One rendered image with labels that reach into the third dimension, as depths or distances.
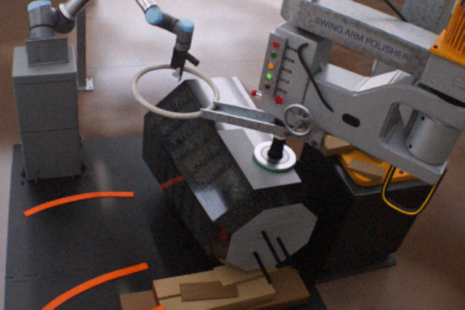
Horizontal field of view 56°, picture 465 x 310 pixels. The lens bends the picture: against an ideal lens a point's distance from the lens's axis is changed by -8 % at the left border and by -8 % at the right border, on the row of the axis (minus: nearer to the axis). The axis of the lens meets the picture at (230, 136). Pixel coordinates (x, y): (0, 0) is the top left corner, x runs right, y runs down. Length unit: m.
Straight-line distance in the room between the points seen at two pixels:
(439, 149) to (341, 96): 0.45
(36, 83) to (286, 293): 1.94
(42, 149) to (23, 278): 0.90
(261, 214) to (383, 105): 0.76
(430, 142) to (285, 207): 0.76
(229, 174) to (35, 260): 1.31
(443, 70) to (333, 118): 0.53
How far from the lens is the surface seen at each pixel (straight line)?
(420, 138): 1.92
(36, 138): 3.18
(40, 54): 2.98
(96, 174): 3.40
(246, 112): 2.40
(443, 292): 3.35
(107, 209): 3.15
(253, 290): 2.59
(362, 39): 1.81
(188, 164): 2.49
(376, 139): 1.96
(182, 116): 2.38
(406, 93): 1.84
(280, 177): 2.27
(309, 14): 1.88
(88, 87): 4.37
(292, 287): 2.79
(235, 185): 2.24
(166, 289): 2.53
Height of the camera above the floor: 2.29
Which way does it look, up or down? 36 degrees down
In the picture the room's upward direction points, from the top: 11 degrees clockwise
